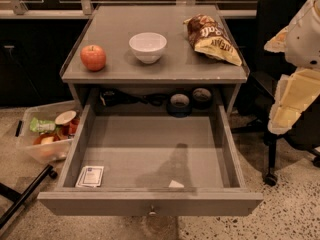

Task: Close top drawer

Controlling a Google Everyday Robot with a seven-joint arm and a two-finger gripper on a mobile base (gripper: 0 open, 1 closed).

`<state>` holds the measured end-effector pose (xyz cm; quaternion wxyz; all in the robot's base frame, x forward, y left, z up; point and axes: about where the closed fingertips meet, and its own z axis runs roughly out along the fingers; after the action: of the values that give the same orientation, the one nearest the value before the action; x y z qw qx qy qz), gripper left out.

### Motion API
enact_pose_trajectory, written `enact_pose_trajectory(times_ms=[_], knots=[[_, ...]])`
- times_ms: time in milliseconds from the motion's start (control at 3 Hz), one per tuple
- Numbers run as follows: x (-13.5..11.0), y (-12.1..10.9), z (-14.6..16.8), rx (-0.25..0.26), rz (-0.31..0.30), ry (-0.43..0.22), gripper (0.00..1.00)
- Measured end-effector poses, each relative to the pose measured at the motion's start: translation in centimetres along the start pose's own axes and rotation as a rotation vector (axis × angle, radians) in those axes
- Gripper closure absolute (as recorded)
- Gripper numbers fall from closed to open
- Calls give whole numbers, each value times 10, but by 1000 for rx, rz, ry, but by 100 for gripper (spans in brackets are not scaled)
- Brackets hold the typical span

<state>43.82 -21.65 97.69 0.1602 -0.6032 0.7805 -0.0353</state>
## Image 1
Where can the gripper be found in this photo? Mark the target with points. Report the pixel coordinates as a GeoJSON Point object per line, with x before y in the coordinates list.
{"type": "Point", "coordinates": [304, 44]}

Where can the grey top drawer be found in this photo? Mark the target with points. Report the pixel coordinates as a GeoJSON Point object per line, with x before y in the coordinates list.
{"type": "Point", "coordinates": [141, 154]}

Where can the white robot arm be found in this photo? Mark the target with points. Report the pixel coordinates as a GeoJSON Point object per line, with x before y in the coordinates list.
{"type": "Point", "coordinates": [300, 43]}

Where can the grey cabinet with glass top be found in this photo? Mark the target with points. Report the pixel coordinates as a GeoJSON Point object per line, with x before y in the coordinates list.
{"type": "Point", "coordinates": [112, 27]}

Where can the black office chair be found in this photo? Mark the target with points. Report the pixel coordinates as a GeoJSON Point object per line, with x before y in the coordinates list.
{"type": "Point", "coordinates": [256, 97]}

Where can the dark tape roll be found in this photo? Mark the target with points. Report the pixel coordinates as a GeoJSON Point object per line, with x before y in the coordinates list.
{"type": "Point", "coordinates": [202, 98]}

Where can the brown yellow chip bag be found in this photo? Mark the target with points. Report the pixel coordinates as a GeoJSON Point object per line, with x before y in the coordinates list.
{"type": "Point", "coordinates": [209, 37]}

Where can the black tape roll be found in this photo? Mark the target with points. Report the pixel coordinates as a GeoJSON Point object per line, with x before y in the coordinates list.
{"type": "Point", "coordinates": [179, 105]}

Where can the small white paper scrap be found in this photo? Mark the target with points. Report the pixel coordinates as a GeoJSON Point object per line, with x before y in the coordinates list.
{"type": "Point", "coordinates": [175, 184]}

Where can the white ceramic bowl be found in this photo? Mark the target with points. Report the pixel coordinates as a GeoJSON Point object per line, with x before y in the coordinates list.
{"type": "Point", "coordinates": [148, 47]}

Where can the red apple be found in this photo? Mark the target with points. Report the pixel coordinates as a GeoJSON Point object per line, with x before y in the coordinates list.
{"type": "Point", "coordinates": [93, 57]}

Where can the small white bowl in bin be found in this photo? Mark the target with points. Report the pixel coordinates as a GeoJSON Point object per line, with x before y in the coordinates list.
{"type": "Point", "coordinates": [65, 118]}

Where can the clear plastic storage bin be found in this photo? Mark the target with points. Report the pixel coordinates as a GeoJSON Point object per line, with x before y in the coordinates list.
{"type": "Point", "coordinates": [51, 146]}

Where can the green snack bag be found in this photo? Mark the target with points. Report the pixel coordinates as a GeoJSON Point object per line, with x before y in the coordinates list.
{"type": "Point", "coordinates": [41, 126]}

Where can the black chair leg with caster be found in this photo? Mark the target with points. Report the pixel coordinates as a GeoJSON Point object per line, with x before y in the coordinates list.
{"type": "Point", "coordinates": [17, 198]}

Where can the metal railing frame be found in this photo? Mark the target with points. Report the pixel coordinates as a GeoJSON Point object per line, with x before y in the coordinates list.
{"type": "Point", "coordinates": [83, 0]}

